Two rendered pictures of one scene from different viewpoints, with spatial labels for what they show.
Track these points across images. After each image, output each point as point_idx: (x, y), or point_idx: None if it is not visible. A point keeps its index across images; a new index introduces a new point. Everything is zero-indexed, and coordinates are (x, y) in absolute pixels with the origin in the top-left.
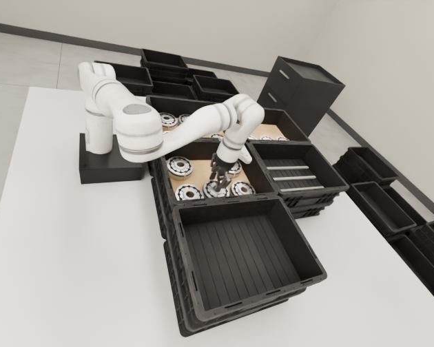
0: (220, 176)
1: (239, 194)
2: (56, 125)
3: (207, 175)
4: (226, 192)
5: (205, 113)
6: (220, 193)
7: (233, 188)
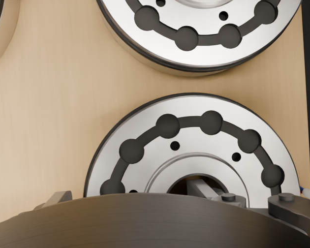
0: (5, 90)
1: (248, 15)
2: None
3: None
4: (216, 117)
5: None
6: (245, 186)
7: (174, 40)
